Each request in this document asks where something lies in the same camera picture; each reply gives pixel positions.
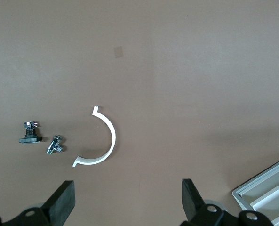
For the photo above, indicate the black switch part with spring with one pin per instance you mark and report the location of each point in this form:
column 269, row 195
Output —
column 29, row 140

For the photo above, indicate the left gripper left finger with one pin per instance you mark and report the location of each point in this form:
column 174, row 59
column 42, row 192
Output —
column 59, row 202

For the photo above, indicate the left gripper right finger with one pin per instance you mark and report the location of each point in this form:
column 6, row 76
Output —
column 191, row 200

